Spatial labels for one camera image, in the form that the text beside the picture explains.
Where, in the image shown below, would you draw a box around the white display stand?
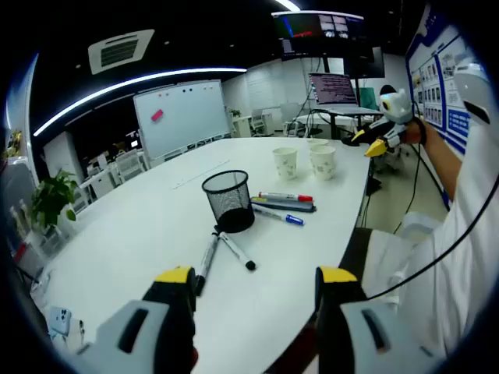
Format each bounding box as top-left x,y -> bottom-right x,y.
5,52 -> 40,164

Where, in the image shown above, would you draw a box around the white chest-worn device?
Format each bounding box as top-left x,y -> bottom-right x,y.
453,54 -> 493,125

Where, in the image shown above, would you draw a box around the blue white wall poster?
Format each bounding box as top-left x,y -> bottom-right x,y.
405,3 -> 475,155

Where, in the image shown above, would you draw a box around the group of white office chairs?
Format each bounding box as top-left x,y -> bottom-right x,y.
77,147 -> 151,203

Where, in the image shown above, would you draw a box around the black device cable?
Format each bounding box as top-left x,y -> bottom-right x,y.
366,171 -> 499,302

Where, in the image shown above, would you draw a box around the ceiling air conditioner vent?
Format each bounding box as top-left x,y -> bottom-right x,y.
87,29 -> 155,76

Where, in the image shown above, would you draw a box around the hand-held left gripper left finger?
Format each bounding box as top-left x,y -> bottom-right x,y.
76,266 -> 199,374

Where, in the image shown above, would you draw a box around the large potted green plant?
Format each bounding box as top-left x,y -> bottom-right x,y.
30,169 -> 79,235

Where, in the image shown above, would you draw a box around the green board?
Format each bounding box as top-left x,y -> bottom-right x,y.
358,87 -> 378,111

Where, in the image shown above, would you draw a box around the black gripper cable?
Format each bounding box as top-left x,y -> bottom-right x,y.
392,101 -> 451,235

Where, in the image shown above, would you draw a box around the white drink bottle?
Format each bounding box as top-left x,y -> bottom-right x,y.
10,205 -> 21,239
19,198 -> 30,235

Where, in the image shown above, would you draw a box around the person's right hand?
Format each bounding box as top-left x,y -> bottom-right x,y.
401,116 -> 428,146

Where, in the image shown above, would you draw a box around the black mesh pen holder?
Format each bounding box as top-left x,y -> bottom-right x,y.
201,169 -> 257,234

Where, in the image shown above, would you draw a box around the light blue smartphone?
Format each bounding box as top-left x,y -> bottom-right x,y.
48,306 -> 73,336

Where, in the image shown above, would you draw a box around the black blank monitor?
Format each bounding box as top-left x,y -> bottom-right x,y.
342,46 -> 386,79

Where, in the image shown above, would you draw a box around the blue whiteboard marker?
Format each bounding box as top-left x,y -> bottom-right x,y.
252,204 -> 306,227

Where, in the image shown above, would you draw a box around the person's white shirt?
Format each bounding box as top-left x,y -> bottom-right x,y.
362,112 -> 499,362

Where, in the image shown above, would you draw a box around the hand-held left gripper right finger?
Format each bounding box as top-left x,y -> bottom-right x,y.
313,266 -> 445,374

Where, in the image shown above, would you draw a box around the white rolling whiteboard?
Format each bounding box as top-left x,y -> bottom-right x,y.
132,79 -> 232,161

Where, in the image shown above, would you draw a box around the laptop with lit screen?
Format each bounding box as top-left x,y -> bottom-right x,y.
308,72 -> 360,108

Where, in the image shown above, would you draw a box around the black whiteboard marker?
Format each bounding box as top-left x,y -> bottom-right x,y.
218,232 -> 257,272
194,231 -> 220,297

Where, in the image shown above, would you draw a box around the red whiteboard marker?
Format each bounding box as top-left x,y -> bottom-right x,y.
258,191 -> 314,203

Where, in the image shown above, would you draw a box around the white tall cabinet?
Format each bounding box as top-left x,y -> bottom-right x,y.
42,132 -> 85,184

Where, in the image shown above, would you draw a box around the hanging display screen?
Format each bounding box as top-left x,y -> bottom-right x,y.
271,10 -> 367,63

